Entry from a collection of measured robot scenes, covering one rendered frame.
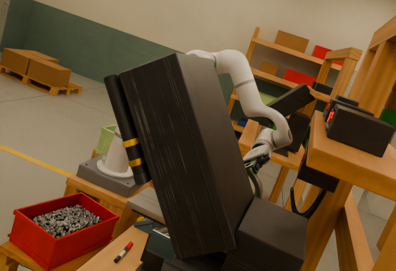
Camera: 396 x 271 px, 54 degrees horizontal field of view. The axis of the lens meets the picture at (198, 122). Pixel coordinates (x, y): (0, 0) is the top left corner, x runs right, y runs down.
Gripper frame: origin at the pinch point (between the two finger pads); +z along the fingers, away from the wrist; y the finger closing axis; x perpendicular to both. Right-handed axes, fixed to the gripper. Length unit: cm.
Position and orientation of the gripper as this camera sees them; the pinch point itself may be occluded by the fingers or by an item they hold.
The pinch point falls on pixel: (251, 169)
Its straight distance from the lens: 144.0
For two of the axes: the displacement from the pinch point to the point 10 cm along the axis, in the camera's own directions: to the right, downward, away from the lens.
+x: 4.9, 8.6, 1.4
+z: -3.6, 3.5, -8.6
